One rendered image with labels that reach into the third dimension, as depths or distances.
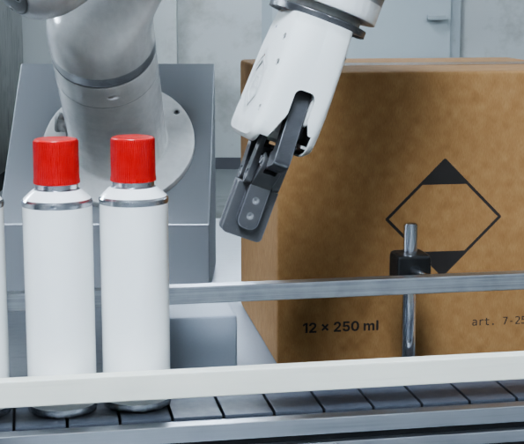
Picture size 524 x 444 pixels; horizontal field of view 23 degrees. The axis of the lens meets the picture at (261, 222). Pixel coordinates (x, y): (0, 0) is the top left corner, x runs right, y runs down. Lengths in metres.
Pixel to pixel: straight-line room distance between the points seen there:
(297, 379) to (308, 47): 0.25
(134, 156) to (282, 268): 0.28
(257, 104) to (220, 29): 7.88
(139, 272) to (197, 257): 0.61
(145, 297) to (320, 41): 0.23
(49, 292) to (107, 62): 0.52
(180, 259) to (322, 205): 0.42
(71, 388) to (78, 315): 0.05
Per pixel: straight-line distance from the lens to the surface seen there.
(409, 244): 1.10
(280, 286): 1.02
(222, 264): 1.73
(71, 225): 0.93
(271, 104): 0.91
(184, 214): 1.56
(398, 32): 8.78
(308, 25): 0.92
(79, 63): 1.42
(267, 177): 0.94
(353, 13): 0.93
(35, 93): 1.70
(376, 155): 1.17
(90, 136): 1.52
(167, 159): 1.59
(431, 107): 1.18
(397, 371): 0.98
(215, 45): 8.81
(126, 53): 1.41
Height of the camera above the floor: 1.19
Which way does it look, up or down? 10 degrees down
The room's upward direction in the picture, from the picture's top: straight up
